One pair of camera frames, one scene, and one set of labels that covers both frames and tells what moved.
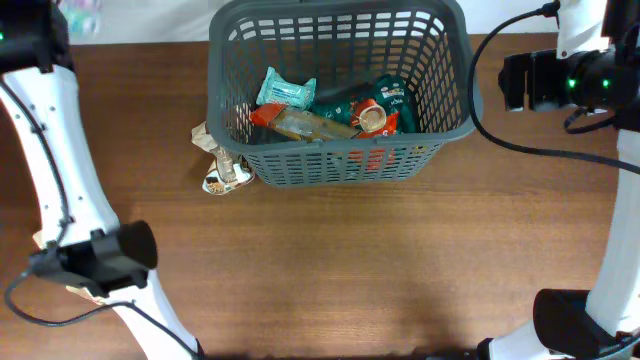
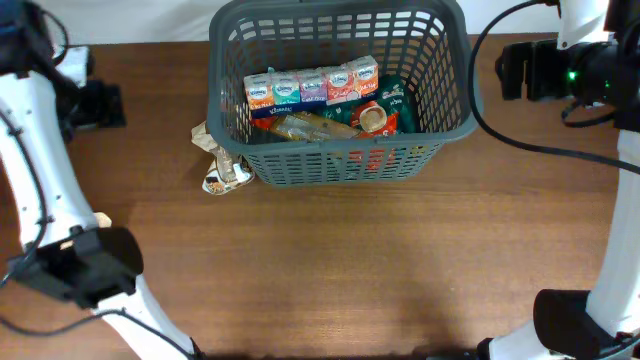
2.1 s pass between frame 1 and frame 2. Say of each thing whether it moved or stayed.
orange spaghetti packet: stayed
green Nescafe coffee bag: stayed
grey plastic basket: stayed
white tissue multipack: moved
